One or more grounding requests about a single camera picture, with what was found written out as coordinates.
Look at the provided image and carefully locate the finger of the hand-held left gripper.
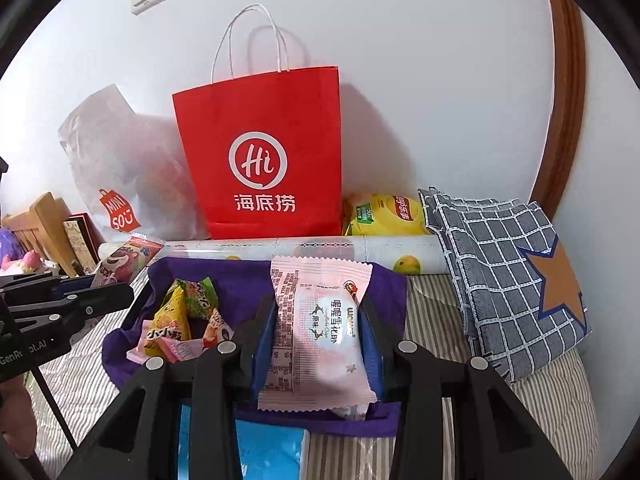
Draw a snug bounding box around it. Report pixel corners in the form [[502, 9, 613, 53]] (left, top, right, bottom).
[[0, 282, 136, 346], [0, 272, 98, 306]]

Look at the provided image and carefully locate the white plastic shopping bag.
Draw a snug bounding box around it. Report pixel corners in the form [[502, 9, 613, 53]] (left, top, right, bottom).
[[57, 84, 211, 243]]

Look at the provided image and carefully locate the small pink snack packet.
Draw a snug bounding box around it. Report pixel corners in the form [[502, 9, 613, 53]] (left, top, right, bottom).
[[126, 320, 206, 363]]

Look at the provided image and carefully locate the yellow chips bag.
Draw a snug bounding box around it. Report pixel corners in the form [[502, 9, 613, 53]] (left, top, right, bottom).
[[342, 191, 431, 237]]

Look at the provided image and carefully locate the red paper shopping bag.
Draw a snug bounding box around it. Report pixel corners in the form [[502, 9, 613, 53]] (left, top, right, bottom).
[[172, 4, 343, 241]]

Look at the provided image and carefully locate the purple plush toy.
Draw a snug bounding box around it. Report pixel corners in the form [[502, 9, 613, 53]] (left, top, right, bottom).
[[0, 227, 26, 261]]

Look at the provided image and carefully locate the pale pink pastry packet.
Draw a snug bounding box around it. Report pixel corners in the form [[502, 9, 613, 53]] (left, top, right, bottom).
[[257, 255, 378, 411]]

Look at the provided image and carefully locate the pink plush toy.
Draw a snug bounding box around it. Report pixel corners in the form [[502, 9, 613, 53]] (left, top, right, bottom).
[[2, 250, 43, 273]]

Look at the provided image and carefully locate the light blue flat box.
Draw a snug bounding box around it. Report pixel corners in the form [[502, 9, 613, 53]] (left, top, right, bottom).
[[176, 400, 307, 480]]

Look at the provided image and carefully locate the grey plaid cloth with star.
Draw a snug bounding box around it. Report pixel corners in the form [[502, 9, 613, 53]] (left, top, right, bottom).
[[417, 187, 592, 383]]

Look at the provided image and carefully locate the person's left hand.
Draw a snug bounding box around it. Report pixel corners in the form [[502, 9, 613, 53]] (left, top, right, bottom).
[[0, 375, 38, 461]]

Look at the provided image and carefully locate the red white snack packet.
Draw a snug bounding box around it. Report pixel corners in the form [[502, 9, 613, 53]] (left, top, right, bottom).
[[202, 307, 236, 353]]

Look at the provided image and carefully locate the white printed paper roll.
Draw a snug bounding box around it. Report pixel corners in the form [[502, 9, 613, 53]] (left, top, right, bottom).
[[162, 235, 448, 277]]

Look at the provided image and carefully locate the yellow triangular snack packet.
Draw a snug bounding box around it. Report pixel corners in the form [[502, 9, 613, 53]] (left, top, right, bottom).
[[151, 285, 193, 356]]

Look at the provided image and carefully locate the wooden headboard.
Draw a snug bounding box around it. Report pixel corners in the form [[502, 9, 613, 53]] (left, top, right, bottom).
[[2, 191, 76, 278]]

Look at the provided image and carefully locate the patterned hardcover book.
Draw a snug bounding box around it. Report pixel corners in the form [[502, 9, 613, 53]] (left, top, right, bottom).
[[62, 212, 101, 273]]

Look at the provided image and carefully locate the black cable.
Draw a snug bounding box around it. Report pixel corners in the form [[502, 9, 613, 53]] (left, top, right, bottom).
[[27, 367, 80, 453]]

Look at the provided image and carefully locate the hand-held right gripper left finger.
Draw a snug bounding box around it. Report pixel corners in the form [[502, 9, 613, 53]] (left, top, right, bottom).
[[55, 305, 278, 480]]

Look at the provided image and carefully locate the large pink cartoon packet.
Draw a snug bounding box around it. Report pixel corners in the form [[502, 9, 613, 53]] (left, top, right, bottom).
[[95, 239, 165, 288]]

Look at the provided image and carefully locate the purple cloth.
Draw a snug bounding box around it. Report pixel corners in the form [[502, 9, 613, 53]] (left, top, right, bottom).
[[101, 256, 408, 436]]

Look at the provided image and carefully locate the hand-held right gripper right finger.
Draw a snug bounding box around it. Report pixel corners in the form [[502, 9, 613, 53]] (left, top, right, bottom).
[[359, 292, 576, 480]]

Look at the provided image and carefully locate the green triangular snack packet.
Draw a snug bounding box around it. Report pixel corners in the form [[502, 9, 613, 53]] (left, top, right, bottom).
[[170, 276, 219, 321]]

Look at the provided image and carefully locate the grey striped bed mattress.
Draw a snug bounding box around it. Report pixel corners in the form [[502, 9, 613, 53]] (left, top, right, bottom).
[[25, 275, 601, 480]]

